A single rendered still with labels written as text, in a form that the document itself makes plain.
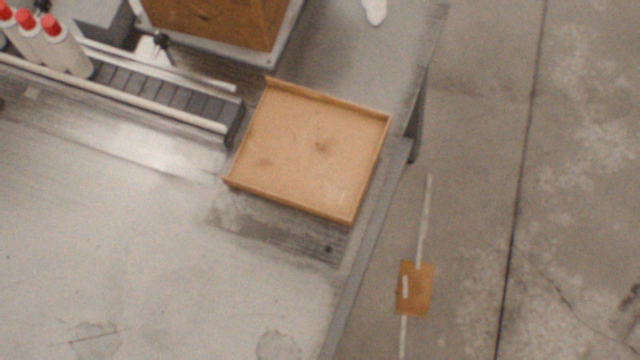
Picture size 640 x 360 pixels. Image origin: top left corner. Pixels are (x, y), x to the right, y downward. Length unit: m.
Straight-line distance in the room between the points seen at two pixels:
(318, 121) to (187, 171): 0.31
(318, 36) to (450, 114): 0.93
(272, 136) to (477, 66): 1.19
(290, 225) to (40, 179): 0.58
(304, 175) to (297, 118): 0.14
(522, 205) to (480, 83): 0.46
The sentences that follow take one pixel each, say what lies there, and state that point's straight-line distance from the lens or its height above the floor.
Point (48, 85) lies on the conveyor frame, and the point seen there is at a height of 0.87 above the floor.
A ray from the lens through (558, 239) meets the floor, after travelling 2.59.
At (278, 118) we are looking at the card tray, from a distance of 1.78.
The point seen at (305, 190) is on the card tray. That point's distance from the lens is 1.70.
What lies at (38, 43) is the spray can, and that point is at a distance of 1.80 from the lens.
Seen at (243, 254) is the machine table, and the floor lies 0.83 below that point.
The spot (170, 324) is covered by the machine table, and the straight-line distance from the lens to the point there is 1.68.
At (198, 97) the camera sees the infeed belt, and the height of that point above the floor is 0.88.
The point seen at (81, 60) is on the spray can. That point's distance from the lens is 1.83.
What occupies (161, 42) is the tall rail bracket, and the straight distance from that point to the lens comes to 1.77.
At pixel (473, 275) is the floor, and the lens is 2.51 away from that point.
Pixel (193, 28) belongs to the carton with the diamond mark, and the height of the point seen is 0.89.
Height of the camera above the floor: 2.42
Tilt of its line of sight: 68 degrees down
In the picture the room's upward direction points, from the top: 12 degrees counter-clockwise
